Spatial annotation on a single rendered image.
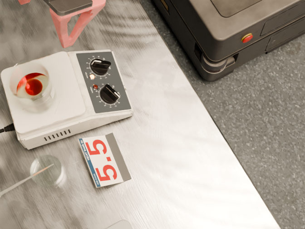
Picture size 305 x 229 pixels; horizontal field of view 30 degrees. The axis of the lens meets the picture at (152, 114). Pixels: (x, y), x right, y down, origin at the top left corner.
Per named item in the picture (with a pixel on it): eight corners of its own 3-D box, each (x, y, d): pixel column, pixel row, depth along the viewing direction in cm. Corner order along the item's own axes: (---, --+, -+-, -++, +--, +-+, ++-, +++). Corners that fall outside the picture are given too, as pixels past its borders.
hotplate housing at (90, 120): (112, 54, 106) (109, 34, 98) (135, 117, 102) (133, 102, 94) (-3, 90, 104) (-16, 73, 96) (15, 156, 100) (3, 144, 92)
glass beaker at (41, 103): (46, 72, 96) (36, 51, 88) (66, 102, 94) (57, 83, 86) (9, 95, 94) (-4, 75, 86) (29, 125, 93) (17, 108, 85)
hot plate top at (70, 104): (67, 51, 98) (67, 48, 97) (88, 114, 94) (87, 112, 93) (-1, 72, 96) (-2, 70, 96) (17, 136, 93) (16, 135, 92)
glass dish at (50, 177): (70, 176, 99) (68, 174, 97) (42, 194, 98) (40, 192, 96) (53, 151, 100) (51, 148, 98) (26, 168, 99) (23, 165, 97)
